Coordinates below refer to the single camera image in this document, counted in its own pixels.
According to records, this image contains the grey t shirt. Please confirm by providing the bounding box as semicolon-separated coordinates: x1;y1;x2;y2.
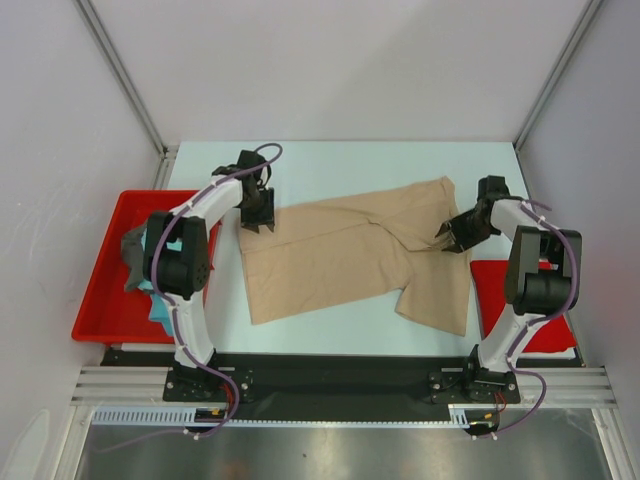
120;223;151;294

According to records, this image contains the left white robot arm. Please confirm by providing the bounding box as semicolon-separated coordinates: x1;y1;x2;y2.
142;142;283;400

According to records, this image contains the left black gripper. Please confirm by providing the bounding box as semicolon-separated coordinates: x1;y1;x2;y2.
240;186;274;234

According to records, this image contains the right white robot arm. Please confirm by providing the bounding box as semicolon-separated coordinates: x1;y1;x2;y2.
436;176;582;403

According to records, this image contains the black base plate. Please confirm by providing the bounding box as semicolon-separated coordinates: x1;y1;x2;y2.
99;349;586;422

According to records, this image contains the left aluminium corner post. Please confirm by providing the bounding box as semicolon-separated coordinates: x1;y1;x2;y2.
73;0;167;158

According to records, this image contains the beige t shirt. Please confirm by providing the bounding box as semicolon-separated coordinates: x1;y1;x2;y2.
239;177;471;336

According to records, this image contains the white slotted cable duct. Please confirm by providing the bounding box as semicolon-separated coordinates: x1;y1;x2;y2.
91;405;497;430

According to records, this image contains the red plastic bin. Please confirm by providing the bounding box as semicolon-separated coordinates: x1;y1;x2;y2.
72;190;219;345

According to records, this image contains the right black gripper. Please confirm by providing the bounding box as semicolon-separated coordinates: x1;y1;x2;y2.
438;207;496;252

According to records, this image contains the folded red t shirt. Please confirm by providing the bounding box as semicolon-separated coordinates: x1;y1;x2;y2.
470;260;577;354

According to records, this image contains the right aluminium corner post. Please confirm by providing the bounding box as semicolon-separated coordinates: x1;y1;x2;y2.
512;0;607;154

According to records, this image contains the aluminium corner post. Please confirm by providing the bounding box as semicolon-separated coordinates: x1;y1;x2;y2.
73;0;167;158
512;0;607;154

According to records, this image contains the teal t shirt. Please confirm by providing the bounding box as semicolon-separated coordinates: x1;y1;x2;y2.
138;237;184;337

